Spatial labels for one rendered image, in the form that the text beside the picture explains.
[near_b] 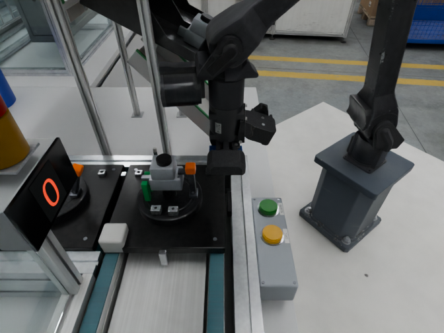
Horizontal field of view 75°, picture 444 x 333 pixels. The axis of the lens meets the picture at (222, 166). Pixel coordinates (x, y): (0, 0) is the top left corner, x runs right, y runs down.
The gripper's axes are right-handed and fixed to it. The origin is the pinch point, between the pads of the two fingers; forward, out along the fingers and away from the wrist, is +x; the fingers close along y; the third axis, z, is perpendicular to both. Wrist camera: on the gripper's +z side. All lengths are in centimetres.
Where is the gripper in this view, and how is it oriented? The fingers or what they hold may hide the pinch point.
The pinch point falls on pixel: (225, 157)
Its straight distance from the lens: 56.1
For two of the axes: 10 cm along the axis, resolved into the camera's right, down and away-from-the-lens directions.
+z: 10.0, 0.0, 0.0
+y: 0.0, -6.8, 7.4
